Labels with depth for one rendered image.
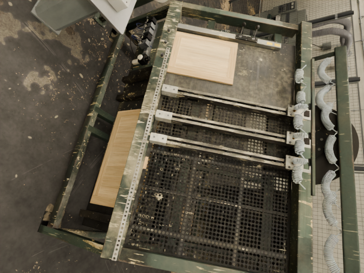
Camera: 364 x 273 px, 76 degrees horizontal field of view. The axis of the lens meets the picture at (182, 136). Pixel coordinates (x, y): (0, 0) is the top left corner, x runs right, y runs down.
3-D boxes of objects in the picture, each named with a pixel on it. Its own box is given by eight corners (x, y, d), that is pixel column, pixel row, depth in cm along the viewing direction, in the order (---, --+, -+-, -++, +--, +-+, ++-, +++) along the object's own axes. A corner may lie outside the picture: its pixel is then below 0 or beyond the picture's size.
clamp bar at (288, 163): (151, 132, 178) (150, 120, 156) (303, 163, 178) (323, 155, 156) (149, 145, 175) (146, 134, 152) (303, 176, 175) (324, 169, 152)
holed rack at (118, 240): (166, 47, 199) (166, 47, 199) (169, 48, 199) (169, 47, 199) (111, 259, 144) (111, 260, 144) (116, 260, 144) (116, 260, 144)
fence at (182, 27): (177, 26, 214) (178, 23, 210) (279, 46, 214) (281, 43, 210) (176, 30, 212) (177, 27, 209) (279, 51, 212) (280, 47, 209)
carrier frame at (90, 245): (113, 25, 263) (174, 1, 219) (176, 90, 370) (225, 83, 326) (37, 232, 189) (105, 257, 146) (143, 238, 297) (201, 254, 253)
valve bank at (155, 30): (135, 15, 212) (156, 7, 199) (145, 27, 223) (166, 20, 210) (121, 60, 195) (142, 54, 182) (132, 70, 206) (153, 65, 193)
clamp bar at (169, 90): (163, 86, 192) (163, 69, 170) (304, 114, 192) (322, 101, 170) (161, 97, 189) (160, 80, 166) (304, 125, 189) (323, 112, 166)
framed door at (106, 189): (119, 112, 235) (118, 111, 233) (163, 107, 206) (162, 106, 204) (91, 203, 205) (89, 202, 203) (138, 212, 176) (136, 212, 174)
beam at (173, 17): (170, 8, 228) (170, -1, 218) (182, 11, 228) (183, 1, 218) (103, 255, 154) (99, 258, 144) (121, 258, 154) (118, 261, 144)
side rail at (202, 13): (182, 11, 228) (183, 1, 218) (292, 33, 228) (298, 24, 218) (181, 15, 226) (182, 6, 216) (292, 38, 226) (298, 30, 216)
